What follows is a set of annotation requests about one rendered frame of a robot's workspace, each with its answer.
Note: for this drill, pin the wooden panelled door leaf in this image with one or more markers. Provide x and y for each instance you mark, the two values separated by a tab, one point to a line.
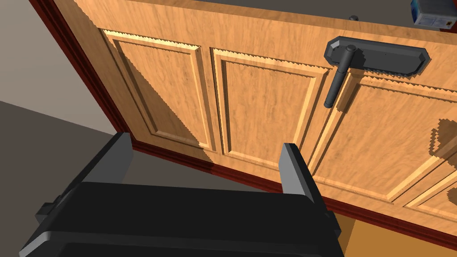
271	117

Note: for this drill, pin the blue and white box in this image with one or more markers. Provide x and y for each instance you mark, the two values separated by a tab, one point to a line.
433	13

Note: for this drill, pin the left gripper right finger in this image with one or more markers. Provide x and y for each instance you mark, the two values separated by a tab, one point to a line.
298	175

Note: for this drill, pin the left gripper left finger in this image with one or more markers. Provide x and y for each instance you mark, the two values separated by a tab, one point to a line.
107	162

